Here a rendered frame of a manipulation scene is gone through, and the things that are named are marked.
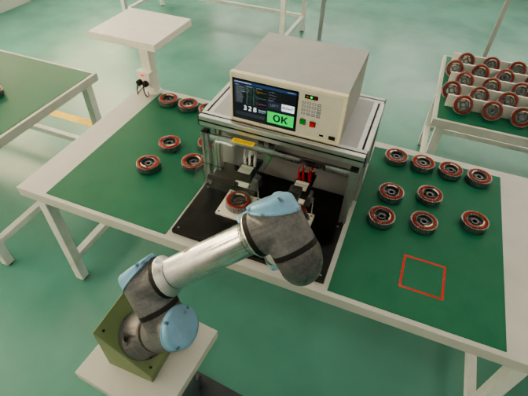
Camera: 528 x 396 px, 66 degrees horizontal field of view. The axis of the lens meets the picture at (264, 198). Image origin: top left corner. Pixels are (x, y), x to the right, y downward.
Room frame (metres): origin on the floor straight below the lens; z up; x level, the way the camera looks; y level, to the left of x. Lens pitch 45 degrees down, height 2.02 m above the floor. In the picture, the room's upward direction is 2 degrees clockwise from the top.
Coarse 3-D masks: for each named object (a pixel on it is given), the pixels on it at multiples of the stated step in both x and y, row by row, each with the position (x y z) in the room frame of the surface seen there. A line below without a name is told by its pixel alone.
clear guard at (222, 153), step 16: (224, 144) 1.25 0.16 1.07; (240, 144) 1.26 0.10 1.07; (256, 144) 1.26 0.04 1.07; (272, 144) 1.27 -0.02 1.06; (208, 160) 1.15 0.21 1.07; (224, 160) 1.15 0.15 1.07; (240, 160) 1.16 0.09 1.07; (256, 160) 1.16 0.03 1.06; (224, 176) 1.09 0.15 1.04; (240, 176) 1.08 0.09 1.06; (256, 176) 1.07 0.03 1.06; (240, 192) 1.04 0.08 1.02
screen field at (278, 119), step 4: (268, 112) 1.30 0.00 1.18; (272, 112) 1.29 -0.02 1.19; (268, 116) 1.30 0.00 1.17; (272, 116) 1.29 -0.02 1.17; (276, 116) 1.29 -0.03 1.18; (280, 116) 1.28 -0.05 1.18; (284, 116) 1.28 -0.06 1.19; (288, 116) 1.27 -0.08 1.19; (268, 120) 1.30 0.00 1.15; (272, 120) 1.29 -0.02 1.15; (276, 120) 1.29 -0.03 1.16; (280, 120) 1.28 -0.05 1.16; (284, 120) 1.28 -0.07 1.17; (288, 120) 1.27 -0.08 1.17; (292, 120) 1.27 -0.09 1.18; (280, 124) 1.28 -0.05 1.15; (284, 124) 1.28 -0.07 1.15; (288, 124) 1.27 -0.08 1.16; (292, 124) 1.27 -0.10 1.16
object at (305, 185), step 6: (300, 174) 1.28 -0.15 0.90; (306, 174) 1.29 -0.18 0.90; (300, 180) 1.22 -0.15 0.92; (306, 180) 1.25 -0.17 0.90; (312, 180) 1.25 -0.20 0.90; (300, 186) 1.19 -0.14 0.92; (306, 186) 1.19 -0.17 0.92; (306, 192) 1.16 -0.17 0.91; (300, 198) 1.16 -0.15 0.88; (306, 198) 1.16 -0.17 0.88
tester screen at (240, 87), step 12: (240, 84) 1.34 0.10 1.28; (252, 84) 1.32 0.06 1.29; (240, 96) 1.34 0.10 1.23; (252, 96) 1.32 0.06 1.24; (264, 96) 1.31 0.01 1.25; (276, 96) 1.29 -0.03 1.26; (288, 96) 1.27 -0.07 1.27; (240, 108) 1.34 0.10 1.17; (264, 108) 1.31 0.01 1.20; (264, 120) 1.31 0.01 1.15
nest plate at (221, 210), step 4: (228, 192) 1.28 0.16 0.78; (224, 200) 1.23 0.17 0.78; (252, 200) 1.23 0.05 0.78; (256, 200) 1.23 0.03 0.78; (220, 204) 1.20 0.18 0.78; (224, 204) 1.20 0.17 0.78; (220, 208) 1.18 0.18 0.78; (224, 208) 1.18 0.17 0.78; (216, 212) 1.16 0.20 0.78; (220, 212) 1.16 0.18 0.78; (224, 212) 1.16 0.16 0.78; (228, 212) 1.16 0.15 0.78; (224, 216) 1.14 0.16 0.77; (228, 216) 1.14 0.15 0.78; (232, 216) 1.14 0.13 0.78; (236, 216) 1.14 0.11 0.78; (236, 220) 1.12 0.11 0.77
